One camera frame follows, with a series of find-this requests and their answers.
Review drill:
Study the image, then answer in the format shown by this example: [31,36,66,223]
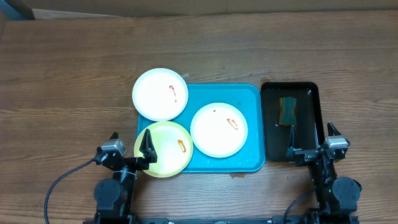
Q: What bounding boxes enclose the white plate with stain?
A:
[190,103,248,158]

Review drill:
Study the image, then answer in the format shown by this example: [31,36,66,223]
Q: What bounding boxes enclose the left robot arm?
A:
[94,129,157,224]

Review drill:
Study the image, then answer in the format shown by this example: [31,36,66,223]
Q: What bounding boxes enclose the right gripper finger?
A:
[327,121,341,136]
[288,125,299,149]

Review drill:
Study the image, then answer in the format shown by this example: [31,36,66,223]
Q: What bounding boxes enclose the black water tray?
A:
[261,82,325,162]

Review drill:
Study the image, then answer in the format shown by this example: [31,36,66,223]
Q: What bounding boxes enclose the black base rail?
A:
[83,215,360,224]

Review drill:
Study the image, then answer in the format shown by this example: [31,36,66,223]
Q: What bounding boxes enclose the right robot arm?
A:
[282,122,362,224]

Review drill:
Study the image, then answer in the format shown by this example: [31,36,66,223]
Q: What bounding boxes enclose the green yellow sponge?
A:
[278,96,297,126]

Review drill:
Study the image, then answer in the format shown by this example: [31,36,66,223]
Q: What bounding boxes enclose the white plate upper left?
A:
[132,68,189,121]

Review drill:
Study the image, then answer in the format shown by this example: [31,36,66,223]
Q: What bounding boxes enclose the yellow plate with stain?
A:
[133,121,193,178]

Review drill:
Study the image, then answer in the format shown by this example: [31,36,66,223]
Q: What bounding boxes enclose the blue plastic tray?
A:
[137,84,266,173]

